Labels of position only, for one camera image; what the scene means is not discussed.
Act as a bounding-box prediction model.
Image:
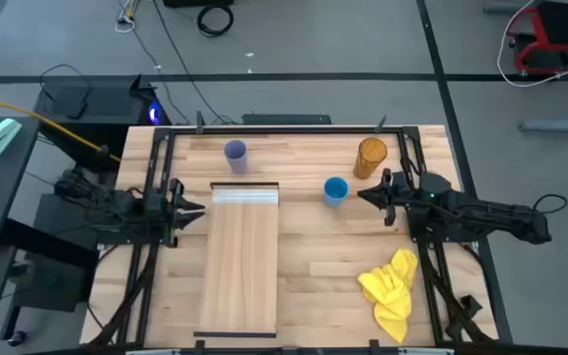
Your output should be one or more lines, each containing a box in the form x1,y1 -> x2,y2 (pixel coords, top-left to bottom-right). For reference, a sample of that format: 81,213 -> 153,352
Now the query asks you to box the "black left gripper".
155,177 -> 206,248

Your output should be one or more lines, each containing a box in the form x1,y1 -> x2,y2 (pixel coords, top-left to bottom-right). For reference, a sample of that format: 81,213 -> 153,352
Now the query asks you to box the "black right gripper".
357,169 -> 413,227

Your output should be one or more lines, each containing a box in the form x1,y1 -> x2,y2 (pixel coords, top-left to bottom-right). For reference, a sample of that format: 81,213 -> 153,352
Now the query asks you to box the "amber translucent tall cup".
353,137 -> 389,180

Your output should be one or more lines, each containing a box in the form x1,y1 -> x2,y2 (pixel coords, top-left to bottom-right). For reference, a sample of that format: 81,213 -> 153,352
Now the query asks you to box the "small blue plastic cup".
322,177 -> 350,207

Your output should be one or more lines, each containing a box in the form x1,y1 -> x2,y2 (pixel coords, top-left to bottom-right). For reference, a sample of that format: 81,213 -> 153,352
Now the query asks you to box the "purple plastic cup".
223,139 -> 249,176

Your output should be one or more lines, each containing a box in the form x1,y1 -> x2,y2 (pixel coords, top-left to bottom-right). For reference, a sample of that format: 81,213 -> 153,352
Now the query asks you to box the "light wooden board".
193,180 -> 281,339

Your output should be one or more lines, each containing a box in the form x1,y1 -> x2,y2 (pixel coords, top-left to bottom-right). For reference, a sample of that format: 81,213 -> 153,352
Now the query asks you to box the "yellow cloth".
356,248 -> 419,345

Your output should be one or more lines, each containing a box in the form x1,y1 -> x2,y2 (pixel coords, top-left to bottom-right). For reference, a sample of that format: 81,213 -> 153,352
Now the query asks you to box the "long black power strip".
242,113 -> 332,126

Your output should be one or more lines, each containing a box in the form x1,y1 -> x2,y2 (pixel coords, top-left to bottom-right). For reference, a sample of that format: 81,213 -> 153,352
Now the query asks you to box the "black computer tower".
35,73 -> 172,172

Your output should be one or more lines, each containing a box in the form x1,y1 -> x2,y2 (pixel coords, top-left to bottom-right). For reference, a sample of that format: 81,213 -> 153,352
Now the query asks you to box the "black equipment stand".
0,191 -> 101,341

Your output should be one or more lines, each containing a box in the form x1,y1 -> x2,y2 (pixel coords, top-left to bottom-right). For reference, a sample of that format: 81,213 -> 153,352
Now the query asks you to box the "small black flat device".
64,86 -> 91,119

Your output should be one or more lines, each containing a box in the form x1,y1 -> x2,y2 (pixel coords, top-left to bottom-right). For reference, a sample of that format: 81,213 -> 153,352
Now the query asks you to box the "grey metal bar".
519,115 -> 568,133

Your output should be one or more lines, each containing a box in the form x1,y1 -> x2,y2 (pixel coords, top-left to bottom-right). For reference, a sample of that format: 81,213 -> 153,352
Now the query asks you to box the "mint green stapler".
0,117 -> 23,157

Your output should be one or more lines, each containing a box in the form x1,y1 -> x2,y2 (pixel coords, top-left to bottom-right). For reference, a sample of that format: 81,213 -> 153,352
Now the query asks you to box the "black box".
163,0 -> 235,8

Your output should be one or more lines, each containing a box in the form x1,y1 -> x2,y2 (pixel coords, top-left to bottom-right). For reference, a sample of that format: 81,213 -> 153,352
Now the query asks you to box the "red rolling stool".
505,0 -> 568,78

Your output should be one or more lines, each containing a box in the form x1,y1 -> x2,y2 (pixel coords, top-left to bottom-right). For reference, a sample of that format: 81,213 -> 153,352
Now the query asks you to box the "long black floor cable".
151,0 -> 229,125

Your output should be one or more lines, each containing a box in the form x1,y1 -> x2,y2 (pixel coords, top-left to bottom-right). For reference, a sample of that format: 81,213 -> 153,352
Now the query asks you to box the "black right arm cable loop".
532,193 -> 568,216

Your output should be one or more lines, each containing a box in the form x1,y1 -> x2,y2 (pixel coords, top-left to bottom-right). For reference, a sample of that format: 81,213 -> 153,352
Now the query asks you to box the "coiled black cable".
196,4 -> 235,38

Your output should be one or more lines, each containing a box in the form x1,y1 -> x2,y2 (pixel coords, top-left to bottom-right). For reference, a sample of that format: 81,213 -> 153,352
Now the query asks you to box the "white floor cable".
495,0 -> 568,89

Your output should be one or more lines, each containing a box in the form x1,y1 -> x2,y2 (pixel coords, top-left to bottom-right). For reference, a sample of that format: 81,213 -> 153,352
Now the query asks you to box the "white and yellow cable bundle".
114,0 -> 142,35

